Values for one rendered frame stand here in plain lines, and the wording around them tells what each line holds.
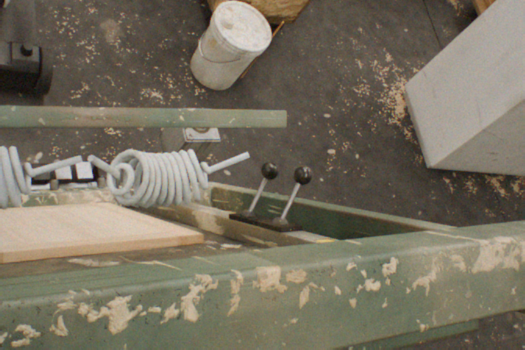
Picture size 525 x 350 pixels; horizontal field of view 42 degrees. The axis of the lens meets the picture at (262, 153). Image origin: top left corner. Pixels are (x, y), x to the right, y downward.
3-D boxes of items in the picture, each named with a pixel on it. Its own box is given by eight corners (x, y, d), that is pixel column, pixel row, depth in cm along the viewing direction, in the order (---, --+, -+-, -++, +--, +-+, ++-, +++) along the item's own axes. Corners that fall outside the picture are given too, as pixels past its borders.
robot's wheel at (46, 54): (31, 64, 300) (41, 37, 285) (43, 66, 303) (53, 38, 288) (33, 102, 291) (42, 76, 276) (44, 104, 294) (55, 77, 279)
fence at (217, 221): (151, 206, 190) (151, 192, 190) (381, 275, 110) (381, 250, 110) (134, 207, 188) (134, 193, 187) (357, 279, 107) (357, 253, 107)
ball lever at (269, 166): (248, 223, 143) (275, 166, 146) (257, 225, 139) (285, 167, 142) (233, 215, 141) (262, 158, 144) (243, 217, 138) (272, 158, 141)
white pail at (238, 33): (237, 51, 363) (278, -7, 328) (246, 98, 350) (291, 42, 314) (181, 42, 348) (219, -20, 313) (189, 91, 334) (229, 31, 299)
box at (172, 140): (191, 137, 225) (212, 107, 212) (199, 168, 220) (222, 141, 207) (157, 137, 219) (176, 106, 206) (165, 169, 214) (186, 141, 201)
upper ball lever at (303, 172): (279, 231, 132) (308, 170, 135) (290, 233, 129) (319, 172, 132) (265, 223, 131) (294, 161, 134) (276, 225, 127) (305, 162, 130)
